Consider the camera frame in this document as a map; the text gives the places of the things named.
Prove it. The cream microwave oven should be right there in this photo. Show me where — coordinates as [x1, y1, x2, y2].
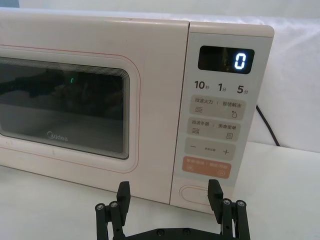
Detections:
[0, 6, 276, 215]

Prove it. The white curtain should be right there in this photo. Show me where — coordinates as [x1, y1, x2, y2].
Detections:
[0, 0, 320, 26]

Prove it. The oven control panel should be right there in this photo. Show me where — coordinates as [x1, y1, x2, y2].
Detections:
[171, 21, 276, 214]

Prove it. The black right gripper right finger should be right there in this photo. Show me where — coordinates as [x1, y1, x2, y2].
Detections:
[207, 179, 251, 240]

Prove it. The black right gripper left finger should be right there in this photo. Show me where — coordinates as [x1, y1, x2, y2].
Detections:
[94, 181, 132, 240]

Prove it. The black power cable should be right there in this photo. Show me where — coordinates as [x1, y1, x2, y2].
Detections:
[255, 104, 281, 146]

